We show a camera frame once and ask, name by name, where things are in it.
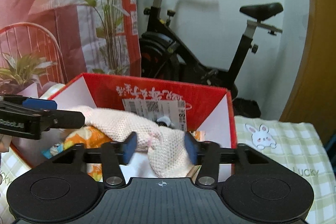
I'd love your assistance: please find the orange floral plush toy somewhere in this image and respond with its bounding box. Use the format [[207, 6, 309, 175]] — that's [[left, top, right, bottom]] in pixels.
[[63, 126, 112, 181]]

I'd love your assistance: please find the pink knitted cloth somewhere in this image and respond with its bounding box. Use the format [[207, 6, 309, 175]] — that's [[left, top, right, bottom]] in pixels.
[[70, 105, 193, 177]]

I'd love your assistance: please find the blue cartoon snack bag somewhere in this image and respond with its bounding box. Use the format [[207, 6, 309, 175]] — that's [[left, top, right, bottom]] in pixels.
[[41, 143, 64, 159]]

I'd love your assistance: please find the black fabric piece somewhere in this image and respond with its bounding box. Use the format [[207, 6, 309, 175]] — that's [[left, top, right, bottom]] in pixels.
[[155, 116, 178, 129]]

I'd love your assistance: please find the person's hand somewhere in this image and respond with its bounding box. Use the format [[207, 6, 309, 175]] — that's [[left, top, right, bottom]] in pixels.
[[0, 134, 12, 153]]

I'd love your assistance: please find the red strawberry cardboard box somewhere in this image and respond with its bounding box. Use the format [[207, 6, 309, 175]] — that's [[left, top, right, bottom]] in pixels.
[[11, 73, 237, 178]]

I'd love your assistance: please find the checkered bunny tablecloth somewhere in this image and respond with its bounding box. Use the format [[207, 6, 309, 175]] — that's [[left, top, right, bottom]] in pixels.
[[0, 83, 336, 224]]

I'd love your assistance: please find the red printed backdrop cloth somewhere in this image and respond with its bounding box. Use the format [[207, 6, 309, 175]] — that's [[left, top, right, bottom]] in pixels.
[[1, 0, 141, 96]]

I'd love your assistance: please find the black exercise bike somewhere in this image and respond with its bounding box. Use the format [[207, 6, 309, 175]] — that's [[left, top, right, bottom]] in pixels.
[[133, 0, 284, 116]]

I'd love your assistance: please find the wooden door frame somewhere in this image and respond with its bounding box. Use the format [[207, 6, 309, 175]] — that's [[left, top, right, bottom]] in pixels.
[[280, 0, 335, 143]]

